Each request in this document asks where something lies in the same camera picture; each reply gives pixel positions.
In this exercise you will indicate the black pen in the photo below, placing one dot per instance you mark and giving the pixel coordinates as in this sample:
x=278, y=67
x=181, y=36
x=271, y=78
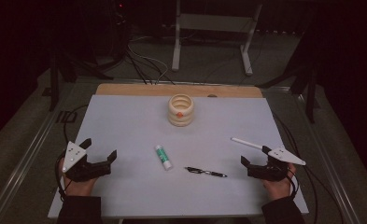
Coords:
x=206, y=172

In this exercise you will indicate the metal floor rail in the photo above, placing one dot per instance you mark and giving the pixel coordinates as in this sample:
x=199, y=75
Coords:
x=25, y=158
x=330, y=161

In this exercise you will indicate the wooden table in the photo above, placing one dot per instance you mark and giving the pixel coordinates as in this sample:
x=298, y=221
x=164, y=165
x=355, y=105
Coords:
x=140, y=90

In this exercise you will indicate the person's left hand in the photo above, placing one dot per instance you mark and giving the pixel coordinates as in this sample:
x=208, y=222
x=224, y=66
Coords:
x=78, y=186

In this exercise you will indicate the dark equipment with red light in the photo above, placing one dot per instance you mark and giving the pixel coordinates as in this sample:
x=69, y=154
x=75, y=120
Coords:
x=119, y=28

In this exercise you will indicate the white table board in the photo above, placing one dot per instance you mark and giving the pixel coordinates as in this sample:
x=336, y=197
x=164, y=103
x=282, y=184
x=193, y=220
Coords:
x=134, y=130

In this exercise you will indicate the white pen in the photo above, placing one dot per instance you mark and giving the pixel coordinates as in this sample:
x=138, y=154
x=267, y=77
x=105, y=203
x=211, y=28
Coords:
x=246, y=143

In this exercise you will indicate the cream ribbed pen holder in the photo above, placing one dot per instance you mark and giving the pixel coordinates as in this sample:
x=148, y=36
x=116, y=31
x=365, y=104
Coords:
x=180, y=110

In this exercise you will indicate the black stand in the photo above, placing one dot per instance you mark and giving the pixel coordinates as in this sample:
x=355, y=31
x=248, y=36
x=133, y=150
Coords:
x=310, y=93
x=54, y=87

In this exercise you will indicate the white metal stand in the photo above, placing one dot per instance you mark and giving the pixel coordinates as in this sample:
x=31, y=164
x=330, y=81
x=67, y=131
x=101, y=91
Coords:
x=214, y=22

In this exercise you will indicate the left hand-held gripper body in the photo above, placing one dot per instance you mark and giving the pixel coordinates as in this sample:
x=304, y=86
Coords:
x=78, y=168

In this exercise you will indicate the person's right hand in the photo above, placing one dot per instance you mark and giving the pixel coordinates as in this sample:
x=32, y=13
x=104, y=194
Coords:
x=277, y=188

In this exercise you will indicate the green white glue stick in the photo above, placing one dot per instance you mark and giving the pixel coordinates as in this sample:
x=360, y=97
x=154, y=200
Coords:
x=163, y=157

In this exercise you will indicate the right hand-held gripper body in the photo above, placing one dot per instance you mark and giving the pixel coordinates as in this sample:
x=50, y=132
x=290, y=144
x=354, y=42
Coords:
x=273, y=169

